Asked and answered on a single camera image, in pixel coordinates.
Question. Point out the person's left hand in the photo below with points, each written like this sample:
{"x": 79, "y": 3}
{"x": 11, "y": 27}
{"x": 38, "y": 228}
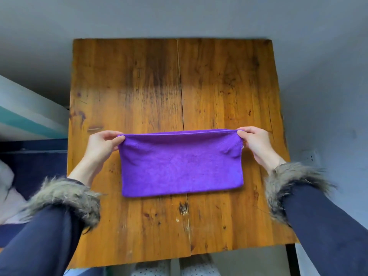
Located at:
{"x": 97, "y": 149}

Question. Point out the person's right hand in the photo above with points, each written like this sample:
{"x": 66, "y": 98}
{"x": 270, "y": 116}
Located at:
{"x": 258, "y": 146}

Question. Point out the person's right thumb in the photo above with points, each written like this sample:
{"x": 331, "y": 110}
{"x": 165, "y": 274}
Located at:
{"x": 243, "y": 138}

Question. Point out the person's left thumb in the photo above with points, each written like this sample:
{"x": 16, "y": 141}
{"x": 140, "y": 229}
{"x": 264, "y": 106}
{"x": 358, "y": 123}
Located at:
{"x": 118, "y": 142}

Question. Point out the purple microfibre towel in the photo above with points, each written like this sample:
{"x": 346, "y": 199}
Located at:
{"x": 181, "y": 163}

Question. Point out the person's right forearm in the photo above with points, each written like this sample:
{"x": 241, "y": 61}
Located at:
{"x": 316, "y": 215}

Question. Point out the person's left forearm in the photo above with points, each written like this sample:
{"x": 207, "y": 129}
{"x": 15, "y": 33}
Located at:
{"x": 49, "y": 227}

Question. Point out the dark blue bedding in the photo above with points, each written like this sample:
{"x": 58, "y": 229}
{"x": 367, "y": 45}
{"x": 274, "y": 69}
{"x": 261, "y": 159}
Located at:
{"x": 31, "y": 166}

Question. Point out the white and teal striped panel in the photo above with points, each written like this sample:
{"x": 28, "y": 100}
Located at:
{"x": 26, "y": 117}

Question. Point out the white pillow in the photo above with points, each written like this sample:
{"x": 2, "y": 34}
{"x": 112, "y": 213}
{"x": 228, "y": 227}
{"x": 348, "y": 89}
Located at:
{"x": 8, "y": 198}

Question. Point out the white perforated shoe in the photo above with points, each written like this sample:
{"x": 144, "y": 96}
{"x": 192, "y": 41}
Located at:
{"x": 199, "y": 267}
{"x": 152, "y": 268}

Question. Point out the black table leg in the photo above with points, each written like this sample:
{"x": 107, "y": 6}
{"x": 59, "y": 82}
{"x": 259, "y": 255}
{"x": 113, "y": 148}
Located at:
{"x": 291, "y": 260}

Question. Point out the white wall socket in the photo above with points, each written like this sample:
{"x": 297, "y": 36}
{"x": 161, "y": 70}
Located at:
{"x": 309, "y": 157}

